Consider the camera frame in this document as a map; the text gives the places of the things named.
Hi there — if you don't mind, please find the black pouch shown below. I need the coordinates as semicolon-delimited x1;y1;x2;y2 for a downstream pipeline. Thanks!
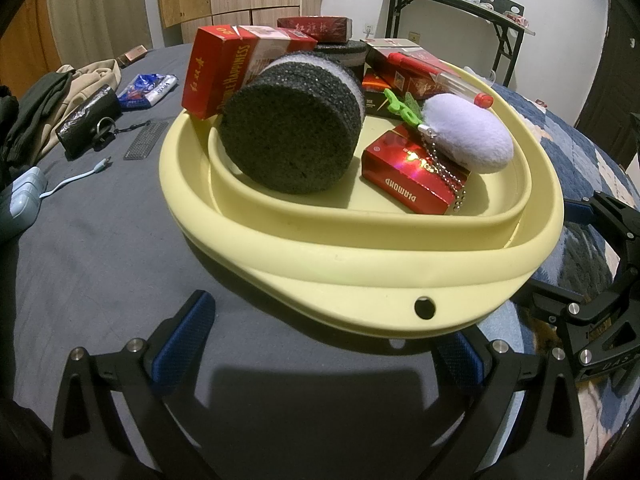
55;85;123;161

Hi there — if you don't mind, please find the pale blue cable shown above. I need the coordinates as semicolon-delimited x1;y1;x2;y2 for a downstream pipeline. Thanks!
39;157;112;201

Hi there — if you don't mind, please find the thin black sponge disc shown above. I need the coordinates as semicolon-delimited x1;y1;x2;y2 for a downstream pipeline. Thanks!
315;39;368;81

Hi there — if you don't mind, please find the pale blue charger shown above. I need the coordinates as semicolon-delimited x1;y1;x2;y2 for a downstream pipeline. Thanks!
0;166;50;241

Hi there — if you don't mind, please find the pale yellow plastic basin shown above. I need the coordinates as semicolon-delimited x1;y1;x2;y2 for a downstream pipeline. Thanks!
159;57;566;348

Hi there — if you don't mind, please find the blue tissue packet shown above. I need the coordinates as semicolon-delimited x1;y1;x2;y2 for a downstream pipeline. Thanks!
117;72;180;110

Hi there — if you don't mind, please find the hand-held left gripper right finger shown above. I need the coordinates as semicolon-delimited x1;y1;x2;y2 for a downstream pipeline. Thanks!
415;331;586;480

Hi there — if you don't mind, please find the grey bed sheet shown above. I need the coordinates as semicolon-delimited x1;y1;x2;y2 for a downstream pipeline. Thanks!
0;42;501;480

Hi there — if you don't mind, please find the small brown box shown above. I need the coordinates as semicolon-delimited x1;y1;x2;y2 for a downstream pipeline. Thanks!
116;46;148;68

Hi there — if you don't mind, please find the beige clothing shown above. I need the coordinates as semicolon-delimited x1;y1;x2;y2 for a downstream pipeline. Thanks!
37;59;123;156

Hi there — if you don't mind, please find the dark box with orange print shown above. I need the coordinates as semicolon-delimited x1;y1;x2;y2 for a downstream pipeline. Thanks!
361;67;401;118

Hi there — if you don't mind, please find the green plastic clip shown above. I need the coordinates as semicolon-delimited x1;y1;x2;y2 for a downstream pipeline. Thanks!
382;87;426;128

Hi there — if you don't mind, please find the dark red box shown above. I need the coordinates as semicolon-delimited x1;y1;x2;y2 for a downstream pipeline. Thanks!
276;15;353;43

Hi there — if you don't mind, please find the white plush keychain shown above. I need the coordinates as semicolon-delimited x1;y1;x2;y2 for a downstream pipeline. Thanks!
419;92;516;215

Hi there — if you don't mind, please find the shiny red cigarette pack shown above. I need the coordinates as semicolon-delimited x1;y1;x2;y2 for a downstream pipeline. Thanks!
360;125;473;216

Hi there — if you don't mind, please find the tall red carton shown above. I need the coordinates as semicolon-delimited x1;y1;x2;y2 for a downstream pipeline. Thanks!
181;24;321;121

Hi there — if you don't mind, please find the red and white box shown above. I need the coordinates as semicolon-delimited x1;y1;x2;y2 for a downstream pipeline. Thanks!
365;37;451;103

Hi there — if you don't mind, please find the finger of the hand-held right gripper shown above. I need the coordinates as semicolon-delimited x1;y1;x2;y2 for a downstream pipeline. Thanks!
520;277;640;322
565;191;640;252

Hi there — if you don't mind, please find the clear pen with red cap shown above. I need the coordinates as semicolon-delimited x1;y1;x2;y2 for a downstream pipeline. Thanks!
387;51;496;110

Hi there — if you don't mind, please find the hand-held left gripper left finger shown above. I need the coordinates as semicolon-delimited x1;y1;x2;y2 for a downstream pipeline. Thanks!
52;290;217;480

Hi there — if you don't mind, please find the black board with white circles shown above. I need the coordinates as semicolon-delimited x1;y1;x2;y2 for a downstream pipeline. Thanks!
479;0;526;16

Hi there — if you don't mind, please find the beige curtain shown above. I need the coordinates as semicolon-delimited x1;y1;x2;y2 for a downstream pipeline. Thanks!
45;0;151;61

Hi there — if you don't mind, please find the thick black sponge disc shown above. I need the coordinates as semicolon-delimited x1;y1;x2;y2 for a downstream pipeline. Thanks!
220;52;368;196

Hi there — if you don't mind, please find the grey mesh comb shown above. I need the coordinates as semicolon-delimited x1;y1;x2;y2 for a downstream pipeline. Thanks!
122;120;171;162

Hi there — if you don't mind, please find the blue white patterned blanket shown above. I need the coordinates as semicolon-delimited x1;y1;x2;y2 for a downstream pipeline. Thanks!
480;82;640;411

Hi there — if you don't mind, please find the dark door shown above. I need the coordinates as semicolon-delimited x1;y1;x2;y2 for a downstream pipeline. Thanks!
580;0;640;151

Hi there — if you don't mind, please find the dark green clothing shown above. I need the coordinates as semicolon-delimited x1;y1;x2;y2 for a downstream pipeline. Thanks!
0;71;76;166

